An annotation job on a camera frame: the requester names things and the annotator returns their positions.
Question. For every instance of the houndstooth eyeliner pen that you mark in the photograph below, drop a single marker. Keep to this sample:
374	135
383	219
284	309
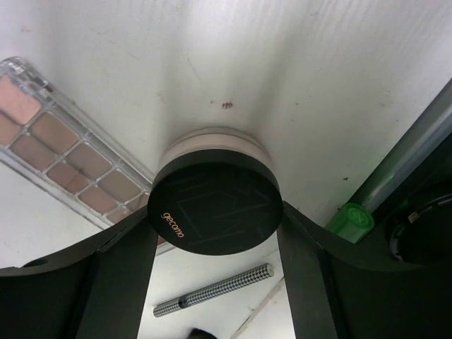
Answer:
214	290

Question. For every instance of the green tube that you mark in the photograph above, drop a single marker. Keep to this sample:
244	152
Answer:
352	223

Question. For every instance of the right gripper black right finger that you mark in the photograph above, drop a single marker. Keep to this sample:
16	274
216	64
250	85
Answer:
337	289

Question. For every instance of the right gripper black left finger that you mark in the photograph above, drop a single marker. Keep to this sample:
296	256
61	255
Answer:
95	288

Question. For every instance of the black lid powder jar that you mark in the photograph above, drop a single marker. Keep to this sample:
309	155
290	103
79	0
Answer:
215	193

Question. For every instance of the brown eyeshadow palette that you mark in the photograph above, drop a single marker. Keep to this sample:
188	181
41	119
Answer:
62	179

